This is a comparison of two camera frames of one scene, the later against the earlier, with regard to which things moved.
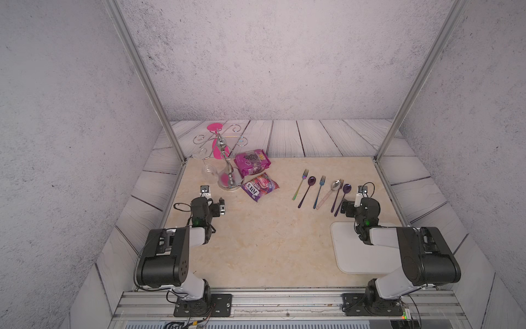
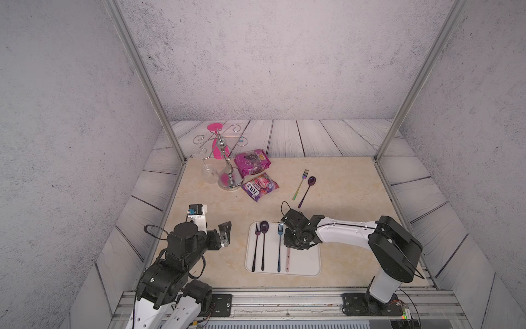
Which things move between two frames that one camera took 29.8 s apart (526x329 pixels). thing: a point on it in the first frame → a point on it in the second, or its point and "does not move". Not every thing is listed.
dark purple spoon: x=346 y=189 → x=264 y=227
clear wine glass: x=209 y=173 does not move
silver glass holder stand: x=229 y=178 does not move
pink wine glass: x=220 y=151 does not move
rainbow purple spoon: x=311 y=181 does not move
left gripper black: x=214 y=208 → x=216 y=243
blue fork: x=322 y=181 → x=280 y=230
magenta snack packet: x=251 y=162 does not move
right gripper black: x=351 y=205 → x=285 y=234
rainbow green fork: x=304 y=177 does not move
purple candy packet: x=259 y=186 does not move
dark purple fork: x=341 y=183 → x=257 y=232
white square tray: x=353 y=256 → x=266 y=253
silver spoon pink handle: x=335 y=186 → x=287 y=259
